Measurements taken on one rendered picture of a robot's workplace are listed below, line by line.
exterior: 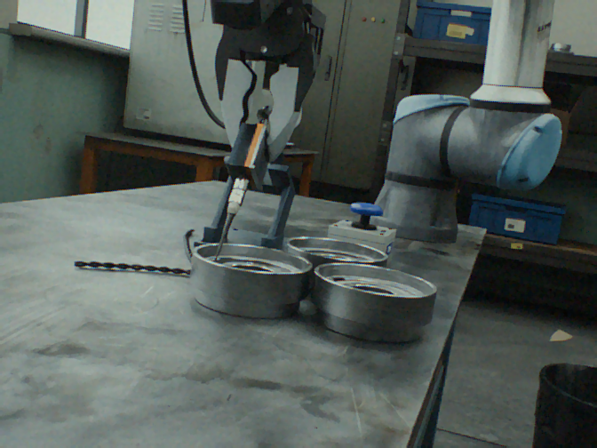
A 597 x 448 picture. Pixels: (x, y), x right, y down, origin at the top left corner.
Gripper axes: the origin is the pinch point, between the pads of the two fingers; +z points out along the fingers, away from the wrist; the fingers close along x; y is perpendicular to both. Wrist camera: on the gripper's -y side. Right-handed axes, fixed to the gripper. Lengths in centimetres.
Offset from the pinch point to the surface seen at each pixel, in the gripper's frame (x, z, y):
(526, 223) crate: -55, 39, 346
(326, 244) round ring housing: -6.7, 9.9, 9.1
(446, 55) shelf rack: 6, -48, 340
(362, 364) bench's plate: -15.5, 13.3, -16.0
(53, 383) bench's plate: -0.1, 13.3, -30.3
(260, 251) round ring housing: -2.7, 9.6, -2.0
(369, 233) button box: -10.2, 8.8, 15.9
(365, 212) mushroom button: -9.2, 6.6, 17.4
